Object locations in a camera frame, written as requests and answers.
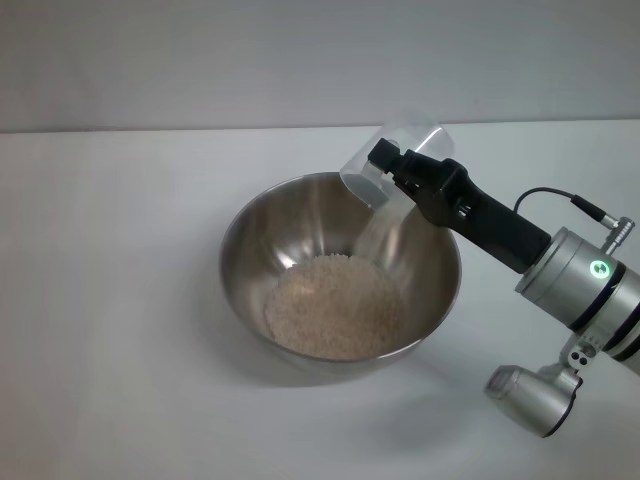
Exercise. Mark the clear plastic measuring cup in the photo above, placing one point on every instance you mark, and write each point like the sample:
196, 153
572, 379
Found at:
425, 137

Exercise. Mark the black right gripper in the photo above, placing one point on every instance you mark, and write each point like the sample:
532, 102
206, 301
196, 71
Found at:
480, 215

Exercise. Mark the white rice grains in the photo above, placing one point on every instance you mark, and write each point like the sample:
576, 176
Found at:
335, 310

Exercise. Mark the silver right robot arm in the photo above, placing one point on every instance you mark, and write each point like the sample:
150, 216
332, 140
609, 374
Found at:
590, 290

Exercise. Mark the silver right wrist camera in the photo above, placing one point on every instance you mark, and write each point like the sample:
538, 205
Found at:
535, 395

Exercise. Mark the stainless steel mixing bowl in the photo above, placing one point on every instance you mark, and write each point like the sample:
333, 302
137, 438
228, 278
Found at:
250, 280

